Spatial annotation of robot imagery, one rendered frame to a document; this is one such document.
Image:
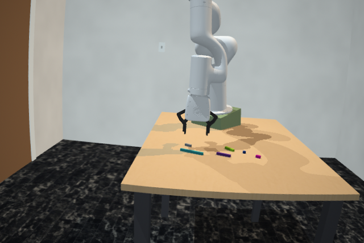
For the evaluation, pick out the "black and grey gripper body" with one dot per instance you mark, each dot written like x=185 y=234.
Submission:
x=198 y=109

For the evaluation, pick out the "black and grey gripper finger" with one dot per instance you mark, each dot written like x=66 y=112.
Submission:
x=183 y=121
x=209 y=123

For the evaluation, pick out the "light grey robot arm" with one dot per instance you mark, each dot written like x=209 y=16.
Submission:
x=205 y=20

